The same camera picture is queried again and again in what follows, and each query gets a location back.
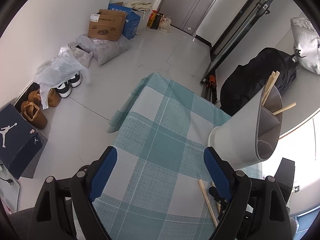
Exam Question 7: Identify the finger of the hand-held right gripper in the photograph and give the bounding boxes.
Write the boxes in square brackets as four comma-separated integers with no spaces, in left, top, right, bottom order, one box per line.
[209,186,227,214]

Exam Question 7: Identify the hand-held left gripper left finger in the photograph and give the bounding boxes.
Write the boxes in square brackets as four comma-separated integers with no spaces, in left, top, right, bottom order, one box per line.
[26,146,118,240]

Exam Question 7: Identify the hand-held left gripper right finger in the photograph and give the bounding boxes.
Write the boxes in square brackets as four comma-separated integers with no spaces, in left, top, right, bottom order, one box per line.
[203,146,292,240]

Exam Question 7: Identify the white utensil holder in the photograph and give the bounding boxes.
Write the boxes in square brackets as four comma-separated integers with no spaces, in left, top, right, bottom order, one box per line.
[207,85,283,169]

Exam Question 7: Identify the white shoulder bag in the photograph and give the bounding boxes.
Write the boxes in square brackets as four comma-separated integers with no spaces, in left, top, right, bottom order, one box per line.
[290,17,320,75]

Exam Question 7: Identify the teal checked tablecloth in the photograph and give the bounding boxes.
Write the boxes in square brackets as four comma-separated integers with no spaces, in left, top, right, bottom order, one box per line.
[72,72,263,240]

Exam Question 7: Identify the brown shoe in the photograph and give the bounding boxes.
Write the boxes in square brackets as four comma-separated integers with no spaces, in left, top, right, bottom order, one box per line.
[20,101,48,131]
[28,87,62,108]

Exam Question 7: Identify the dark blue shoe box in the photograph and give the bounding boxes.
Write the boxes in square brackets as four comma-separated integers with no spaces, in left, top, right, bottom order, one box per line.
[0,103,48,180]

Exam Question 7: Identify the black and white sneaker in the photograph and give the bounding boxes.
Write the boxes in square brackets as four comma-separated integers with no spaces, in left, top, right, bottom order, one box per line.
[68,71,81,88]
[56,80,72,98]

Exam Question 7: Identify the orange and black tool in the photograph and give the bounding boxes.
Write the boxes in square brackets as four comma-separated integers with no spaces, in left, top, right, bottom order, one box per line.
[204,74,217,88]

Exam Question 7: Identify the black backpack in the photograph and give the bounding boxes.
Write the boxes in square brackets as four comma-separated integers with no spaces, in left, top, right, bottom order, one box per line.
[219,47,299,117]

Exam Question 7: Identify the white plastic bag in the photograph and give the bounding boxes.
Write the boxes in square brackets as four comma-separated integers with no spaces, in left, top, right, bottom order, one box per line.
[34,52,91,111]

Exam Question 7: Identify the small grey parcel bag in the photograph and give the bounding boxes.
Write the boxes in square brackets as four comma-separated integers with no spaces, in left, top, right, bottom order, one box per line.
[59,44,93,68]

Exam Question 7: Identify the brown cardboard box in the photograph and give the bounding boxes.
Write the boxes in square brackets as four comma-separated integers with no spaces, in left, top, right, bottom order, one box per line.
[88,9,128,42]

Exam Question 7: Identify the blue cardboard box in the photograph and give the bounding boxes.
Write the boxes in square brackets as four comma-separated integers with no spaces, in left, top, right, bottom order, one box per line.
[108,2,142,40]

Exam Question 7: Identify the bags by the door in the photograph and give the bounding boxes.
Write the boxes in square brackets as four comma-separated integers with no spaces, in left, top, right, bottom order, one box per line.
[136,10,151,34]

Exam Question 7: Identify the clear plastic bag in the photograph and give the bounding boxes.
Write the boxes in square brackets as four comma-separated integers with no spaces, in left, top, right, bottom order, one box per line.
[160,15,173,33]

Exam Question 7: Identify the red bag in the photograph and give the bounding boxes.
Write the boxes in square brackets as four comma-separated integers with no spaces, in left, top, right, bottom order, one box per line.
[149,10,158,28]

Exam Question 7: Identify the black and yellow bag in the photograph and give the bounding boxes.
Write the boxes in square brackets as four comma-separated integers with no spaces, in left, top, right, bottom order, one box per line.
[151,12,164,30]

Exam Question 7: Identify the beige folded cloth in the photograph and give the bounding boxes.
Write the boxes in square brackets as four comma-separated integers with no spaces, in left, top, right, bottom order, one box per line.
[124,1,153,12]

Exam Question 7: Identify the grey door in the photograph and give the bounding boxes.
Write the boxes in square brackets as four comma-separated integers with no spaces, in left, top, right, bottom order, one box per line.
[159,0,231,34]

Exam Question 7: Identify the black metal frame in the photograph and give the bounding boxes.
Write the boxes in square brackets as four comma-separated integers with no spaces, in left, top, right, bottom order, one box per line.
[200,0,282,103]

